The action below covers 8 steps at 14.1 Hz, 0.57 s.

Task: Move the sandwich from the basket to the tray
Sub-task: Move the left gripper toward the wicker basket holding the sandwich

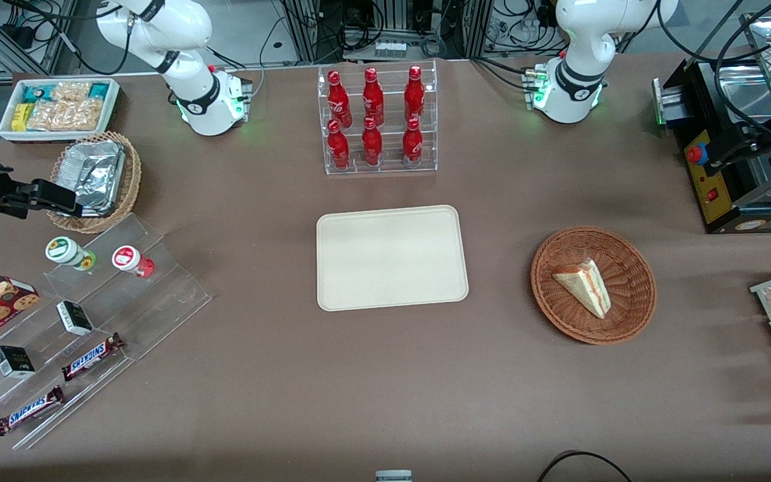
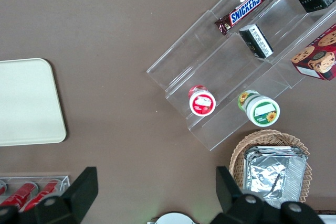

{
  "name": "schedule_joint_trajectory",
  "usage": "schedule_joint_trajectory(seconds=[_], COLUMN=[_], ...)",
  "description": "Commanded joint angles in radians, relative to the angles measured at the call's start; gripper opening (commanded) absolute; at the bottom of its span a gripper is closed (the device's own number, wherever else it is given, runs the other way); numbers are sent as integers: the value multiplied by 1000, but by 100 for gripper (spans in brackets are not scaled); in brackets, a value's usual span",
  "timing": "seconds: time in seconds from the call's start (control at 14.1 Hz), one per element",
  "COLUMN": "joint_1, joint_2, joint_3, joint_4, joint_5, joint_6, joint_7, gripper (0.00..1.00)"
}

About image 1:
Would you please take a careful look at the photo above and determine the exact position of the triangular sandwich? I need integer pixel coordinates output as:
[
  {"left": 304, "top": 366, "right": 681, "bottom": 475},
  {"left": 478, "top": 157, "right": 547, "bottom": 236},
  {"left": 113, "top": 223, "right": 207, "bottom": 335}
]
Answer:
[{"left": 551, "top": 259, "right": 612, "bottom": 320}]

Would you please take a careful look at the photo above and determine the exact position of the aluminium foil tray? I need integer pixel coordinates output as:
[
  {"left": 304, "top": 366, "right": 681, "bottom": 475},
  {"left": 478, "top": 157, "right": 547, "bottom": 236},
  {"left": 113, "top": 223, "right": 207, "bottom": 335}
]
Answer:
[{"left": 58, "top": 140, "right": 127, "bottom": 217}]

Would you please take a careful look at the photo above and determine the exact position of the light wicker basket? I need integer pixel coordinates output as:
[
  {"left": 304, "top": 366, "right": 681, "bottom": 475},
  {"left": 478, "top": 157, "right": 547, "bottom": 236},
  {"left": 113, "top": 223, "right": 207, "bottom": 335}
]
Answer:
[{"left": 46, "top": 131, "right": 143, "bottom": 235}]

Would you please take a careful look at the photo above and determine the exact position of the brown wicker basket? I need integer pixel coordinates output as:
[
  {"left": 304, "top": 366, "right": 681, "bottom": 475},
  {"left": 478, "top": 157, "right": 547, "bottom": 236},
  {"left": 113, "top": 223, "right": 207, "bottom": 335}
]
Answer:
[{"left": 531, "top": 226, "right": 658, "bottom": 346}]

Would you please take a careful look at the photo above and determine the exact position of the beige plastic tray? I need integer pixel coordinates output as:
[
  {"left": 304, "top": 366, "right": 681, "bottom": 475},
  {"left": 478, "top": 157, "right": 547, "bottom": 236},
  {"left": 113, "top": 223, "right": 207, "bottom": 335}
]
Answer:
[{"left": 316, "top": 204, "right": 470, "bottom": 313}]

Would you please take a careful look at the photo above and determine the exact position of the green lid yoghurt cup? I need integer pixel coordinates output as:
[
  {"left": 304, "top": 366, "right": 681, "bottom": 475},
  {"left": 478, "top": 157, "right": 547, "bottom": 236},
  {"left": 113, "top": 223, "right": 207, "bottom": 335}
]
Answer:
[{"left": 45, "top": 236, "right": 98, "bottom": 272}]

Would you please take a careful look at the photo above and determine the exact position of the black oven machine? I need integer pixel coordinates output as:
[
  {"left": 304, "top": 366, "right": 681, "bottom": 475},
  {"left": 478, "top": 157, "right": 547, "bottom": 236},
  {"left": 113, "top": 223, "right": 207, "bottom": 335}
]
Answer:
[{"left": 652, "top": 10, "right": 771, "bottom": 236}]

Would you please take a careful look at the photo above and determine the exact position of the white plastic bin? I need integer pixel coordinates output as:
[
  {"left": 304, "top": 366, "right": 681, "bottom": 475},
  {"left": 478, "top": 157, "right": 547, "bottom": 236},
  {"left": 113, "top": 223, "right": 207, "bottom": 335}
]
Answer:
[{"left": 0, "top": 77, "right": 121, "bottom": 144}]

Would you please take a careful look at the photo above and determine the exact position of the yellow snack packet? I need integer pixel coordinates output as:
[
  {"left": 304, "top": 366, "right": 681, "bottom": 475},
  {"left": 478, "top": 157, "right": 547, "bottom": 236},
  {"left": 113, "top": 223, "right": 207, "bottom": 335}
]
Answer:
[{"left": 11, "top": 102, "right": 35, "bottom": 133}]

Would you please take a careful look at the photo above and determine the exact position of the clear nut snack bag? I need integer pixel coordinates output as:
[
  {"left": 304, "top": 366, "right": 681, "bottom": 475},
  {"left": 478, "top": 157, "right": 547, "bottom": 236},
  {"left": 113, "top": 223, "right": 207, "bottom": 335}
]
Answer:
[
  {"left": 51, "top": 81, "right": 94, "bottom": 103},
  {"left": 26, "top": 98, "right": 106, "bottom": 133}
]

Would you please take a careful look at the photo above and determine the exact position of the red lid yoghurt cup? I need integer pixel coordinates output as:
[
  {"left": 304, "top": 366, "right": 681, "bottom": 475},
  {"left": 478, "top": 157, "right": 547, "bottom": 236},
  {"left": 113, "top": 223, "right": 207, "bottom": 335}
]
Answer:
[{"left": 112, "top": 246, "right": 156, "bottom": 279}]

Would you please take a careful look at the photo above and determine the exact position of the small black carton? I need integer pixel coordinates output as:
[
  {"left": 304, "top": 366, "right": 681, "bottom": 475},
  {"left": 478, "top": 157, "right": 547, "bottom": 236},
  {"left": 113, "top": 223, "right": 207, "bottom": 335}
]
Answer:
[
  {"left": 0, "top": 345, "right": 37, "bottom": 380},
  {"left": 56, "top": 301, "right": 95, "bottom": 337}
]

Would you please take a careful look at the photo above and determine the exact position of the Snickers chocolate bar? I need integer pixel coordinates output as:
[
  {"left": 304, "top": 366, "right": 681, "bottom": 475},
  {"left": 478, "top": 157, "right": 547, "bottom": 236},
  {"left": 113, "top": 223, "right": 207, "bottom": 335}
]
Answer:
[
  {"left": 0, "top": 385, "right": 67, "bottom": 438},
  {"left": 61, "top": 333, "right": 126, "bottom": 383}
]

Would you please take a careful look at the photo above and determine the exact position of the clear acrylic stepped shelf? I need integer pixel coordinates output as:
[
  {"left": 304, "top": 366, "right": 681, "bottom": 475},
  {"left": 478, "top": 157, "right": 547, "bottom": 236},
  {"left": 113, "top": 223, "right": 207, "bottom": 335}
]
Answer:
[{"left": 0, "top": 213, "right": 213, "bottom": 451}]

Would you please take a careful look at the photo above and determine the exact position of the red cola bottle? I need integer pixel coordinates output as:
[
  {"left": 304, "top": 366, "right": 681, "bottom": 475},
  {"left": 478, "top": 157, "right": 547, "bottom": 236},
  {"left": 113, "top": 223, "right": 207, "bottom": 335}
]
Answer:
[
  {"left": 361, "top": 116, "right": 384, "bottom": 167},
  {"left": 362, "top": 67, "right": 386, "bottom": 127},
  {"left": 404, "top": 65, "right": 426, "bottom": 125},
  {"left": 402, "top": 117, "right": 424, "bottom": 169},
  {"left": 327, "top": 70, "right": 353, "bottom": 129},
  {"left": 327, "top": 119, "right": 352, "bottom": 170}
]

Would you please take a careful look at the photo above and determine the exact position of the clear acrylic bottle rack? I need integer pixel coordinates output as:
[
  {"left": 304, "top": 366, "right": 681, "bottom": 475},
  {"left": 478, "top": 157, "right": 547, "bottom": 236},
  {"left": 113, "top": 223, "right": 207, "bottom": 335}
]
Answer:
[{"left": 317, "top": 59, "right": 439, "bottom": 177}]

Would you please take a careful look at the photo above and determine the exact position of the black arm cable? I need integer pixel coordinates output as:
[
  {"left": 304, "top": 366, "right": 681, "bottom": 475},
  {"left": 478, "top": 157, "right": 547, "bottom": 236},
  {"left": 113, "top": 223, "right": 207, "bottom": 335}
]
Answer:
[{"left": 657, "top": 0, "right": 771, "bottom": 139}]

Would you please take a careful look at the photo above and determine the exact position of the aluminium frame rack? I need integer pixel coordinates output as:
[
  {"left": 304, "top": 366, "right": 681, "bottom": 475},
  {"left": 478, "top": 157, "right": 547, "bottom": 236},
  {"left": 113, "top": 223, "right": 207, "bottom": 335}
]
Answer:
[{"left": 281, "top": 0, "right": 495, "bottom": 63}]

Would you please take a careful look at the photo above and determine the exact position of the black table cable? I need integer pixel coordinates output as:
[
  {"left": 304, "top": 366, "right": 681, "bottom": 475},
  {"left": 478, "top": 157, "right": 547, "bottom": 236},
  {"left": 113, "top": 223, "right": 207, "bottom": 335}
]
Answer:
[{"left": 536, "top": 451, "right": 634, "bottom": 482}]

